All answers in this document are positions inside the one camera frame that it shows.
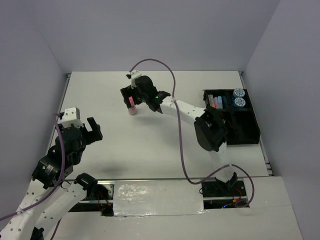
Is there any pink-capped marker tube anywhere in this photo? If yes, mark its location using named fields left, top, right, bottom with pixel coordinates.
left=128, top=96, right=137, bottom=115

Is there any orange-capped clear highlighter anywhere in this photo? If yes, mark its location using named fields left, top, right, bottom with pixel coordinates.
left=208, top=94, right=216, bottom=108

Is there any purple highlighter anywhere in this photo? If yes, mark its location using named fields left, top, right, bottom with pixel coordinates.
left=213, top=97, right=220, bottom=109

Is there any blue highlighter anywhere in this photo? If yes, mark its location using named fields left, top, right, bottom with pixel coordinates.
left=217, top=96, right=223, bottom=109

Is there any blue paint jar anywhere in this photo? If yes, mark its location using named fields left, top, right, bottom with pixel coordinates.
left=232, top=97, right=246, bottom=109
left=232, top=88, right=246, bottom=98

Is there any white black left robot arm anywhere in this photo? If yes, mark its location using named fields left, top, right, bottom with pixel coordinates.
left=0, top=113, right=108, bottom=240

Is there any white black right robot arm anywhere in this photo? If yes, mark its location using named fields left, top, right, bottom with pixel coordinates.
left=120, top=72, right=238, bottom=196

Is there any silver tape-covered panel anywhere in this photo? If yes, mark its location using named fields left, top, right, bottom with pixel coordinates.
left=113, top=180, right=206, bottom=217

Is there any black four-compartment organizer tray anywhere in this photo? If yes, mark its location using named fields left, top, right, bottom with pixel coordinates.
left=203, top=89, right=261, bottom=145

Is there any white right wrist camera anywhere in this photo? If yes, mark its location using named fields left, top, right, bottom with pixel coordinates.
left=126, top=69, right=142, bottom=80

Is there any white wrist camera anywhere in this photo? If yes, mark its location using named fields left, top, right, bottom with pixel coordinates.
left=126, top=69, right=142, bottom=80
left=60, top=107, right=83, bottom=128

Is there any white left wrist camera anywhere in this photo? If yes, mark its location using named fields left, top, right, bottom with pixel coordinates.
left=60, top=107, right=83, bottom=128

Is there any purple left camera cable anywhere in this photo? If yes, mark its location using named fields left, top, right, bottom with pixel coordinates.
left=0, top=112, right=67, bottom=240

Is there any purple camera cable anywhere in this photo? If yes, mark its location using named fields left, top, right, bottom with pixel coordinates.
left=0, top=112, right=67, bottom=240
left=129, top=58, right=255, bottom=208

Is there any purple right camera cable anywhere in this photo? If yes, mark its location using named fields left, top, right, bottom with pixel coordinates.
left=129, top=58, right=255, bottom=208

